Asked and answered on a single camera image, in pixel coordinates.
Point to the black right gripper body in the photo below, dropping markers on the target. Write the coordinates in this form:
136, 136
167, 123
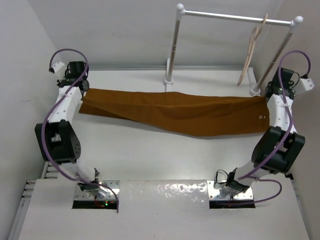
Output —
290, 88

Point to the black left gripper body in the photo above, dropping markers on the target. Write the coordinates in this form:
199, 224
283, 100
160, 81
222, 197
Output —
59, 81

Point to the brown trousers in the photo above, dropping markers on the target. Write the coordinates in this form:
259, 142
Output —
193, 115

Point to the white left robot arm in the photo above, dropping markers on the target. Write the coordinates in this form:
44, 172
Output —
56, 137

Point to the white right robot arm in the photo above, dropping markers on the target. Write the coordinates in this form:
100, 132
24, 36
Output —
280, 145

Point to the wooden clothes hanger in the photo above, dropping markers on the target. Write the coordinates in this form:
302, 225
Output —
251, 47

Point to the white clothes rack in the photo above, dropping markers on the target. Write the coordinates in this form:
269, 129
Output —
180, 11

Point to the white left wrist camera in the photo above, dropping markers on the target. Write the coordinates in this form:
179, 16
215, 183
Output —
58, 69

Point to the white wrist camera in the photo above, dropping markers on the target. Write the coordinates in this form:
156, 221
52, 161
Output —
305, 85
58, 69

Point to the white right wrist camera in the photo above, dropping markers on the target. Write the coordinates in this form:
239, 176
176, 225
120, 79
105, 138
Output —
305, 85

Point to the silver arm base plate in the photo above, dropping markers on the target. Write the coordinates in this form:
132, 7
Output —
220, 198

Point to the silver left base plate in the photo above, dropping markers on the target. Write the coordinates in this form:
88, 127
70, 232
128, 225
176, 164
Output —
105, 197

